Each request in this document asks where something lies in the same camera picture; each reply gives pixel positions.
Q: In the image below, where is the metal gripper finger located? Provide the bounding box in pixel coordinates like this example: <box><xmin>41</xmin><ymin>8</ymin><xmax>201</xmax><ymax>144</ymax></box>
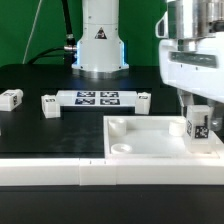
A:
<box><xmin>207</xmin><ymin>99</ymin><xmax>224</xmax><ymax>131</ymax></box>
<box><xmin>177</xmin><ymin>89</ymin><xmax>194</xmax><ymax>116</ymax></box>

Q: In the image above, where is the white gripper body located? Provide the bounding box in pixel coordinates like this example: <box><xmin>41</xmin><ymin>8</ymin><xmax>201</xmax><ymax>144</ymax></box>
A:
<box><xmin>159</xmin><ymin>39</ymin><xmax>224</xmax><ymax>103</ymax></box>

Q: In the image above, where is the white square tabletop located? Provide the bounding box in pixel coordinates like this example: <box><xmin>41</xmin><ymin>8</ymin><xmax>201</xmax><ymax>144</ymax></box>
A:
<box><xmin>103</xmin><ymin>116</ymin><xmax>224</xmax><ymax>159</ymax></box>

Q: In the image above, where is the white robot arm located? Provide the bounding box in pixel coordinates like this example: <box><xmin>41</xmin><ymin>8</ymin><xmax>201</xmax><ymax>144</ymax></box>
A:
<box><xmin>72</xmin><ymin>0</ymin><xmax>224</xmax><ymax>131</ymax></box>

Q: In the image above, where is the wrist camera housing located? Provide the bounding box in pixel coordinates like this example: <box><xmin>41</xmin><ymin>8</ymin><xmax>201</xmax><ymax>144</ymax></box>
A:
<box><xmin>155</xmin><ymin>12</ymin><xmax>168</xmax><ymax>39</ymax></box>

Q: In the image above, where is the white marker base plate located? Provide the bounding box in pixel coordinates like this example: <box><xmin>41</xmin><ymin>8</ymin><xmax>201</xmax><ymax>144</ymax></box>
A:
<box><xmin>56</xmin><ymin>90</ymin><xmax>137</xmax><ymax>107</ymax></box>

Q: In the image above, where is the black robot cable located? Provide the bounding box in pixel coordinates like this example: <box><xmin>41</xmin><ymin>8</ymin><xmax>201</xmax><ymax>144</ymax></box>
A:
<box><xmin>27</xmin><ymin>0</ymin><xmax>78</xmax><ymax>66</ymax></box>

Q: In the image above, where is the thin white cable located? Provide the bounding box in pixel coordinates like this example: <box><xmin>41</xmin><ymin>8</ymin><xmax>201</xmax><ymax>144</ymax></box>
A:
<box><xmin>22</xmin><ymin>0</ymin><xmax>44</xmax><ymax>65</ymax></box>

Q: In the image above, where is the white front fence wall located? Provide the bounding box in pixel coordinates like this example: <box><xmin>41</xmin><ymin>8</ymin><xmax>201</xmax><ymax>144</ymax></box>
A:
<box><xmin>0</xmin><ymin>158</ymin><xmax>224</xmax><ymax>186</ymax></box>

